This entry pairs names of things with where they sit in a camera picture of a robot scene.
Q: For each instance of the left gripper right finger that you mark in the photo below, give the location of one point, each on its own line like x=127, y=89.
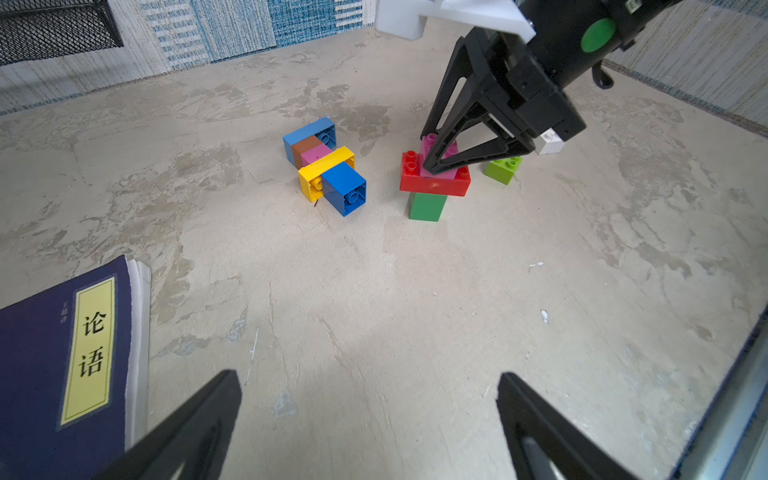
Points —
x=542, y=442

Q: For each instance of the white long lego brick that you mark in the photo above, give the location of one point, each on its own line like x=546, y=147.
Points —
x=549, y=142

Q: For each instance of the red long lego brick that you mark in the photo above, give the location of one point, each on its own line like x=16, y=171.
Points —
x=412, y=181

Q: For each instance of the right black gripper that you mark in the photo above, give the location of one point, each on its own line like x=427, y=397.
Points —
x=523, y=102

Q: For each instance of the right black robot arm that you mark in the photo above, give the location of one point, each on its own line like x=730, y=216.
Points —
x=572, y=37

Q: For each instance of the dark blue square lego brick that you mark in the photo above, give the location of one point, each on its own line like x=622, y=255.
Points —
x=344, y=188

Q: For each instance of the purple notebook yellow label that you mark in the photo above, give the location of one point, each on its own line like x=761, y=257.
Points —
x=74, y=374

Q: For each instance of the dark green square lego brick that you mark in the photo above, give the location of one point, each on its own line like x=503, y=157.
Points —
x=426, y=207

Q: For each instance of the black wire shelf rack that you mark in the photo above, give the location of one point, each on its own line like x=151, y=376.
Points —
x=42, y=29

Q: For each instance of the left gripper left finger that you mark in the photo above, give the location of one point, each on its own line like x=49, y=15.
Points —
x=192, y=442

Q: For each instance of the lime green square lego brick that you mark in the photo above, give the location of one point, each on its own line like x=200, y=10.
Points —
x=503, y=170

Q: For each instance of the brown square lego brick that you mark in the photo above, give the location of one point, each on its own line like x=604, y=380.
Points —
x=298, y=148

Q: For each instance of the light blue long lego brick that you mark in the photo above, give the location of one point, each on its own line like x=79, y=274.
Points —
x=319, y=132

